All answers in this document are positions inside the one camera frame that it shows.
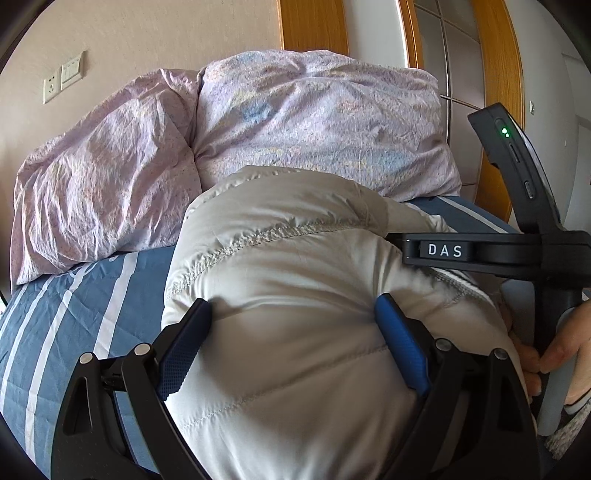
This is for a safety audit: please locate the pink floral duvet left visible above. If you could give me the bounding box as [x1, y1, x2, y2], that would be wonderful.
[10, 69, 201, 287]

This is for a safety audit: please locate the cream puffer down jacket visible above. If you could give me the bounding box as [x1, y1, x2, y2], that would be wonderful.
[161, 167, 514, 479]

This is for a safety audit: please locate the person's right hand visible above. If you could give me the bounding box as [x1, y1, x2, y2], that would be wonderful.
[497, 281, 590, 406]

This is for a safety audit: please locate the pink floral pillow right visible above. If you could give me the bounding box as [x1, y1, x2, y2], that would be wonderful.
[192, 50, 462, 202]

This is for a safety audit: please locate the white wall switch plate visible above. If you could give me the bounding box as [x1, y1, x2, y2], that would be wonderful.
[60, 51, 84, 90]

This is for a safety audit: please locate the wooden door frame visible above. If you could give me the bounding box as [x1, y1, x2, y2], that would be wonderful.
[276, 1, 525, 221]

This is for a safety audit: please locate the white wall socket plate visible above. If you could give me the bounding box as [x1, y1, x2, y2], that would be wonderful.
[42, 69, 61, 104]

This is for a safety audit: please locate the blue white striped bedsheet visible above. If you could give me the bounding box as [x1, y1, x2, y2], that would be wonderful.
[1, 197, 509, 473]

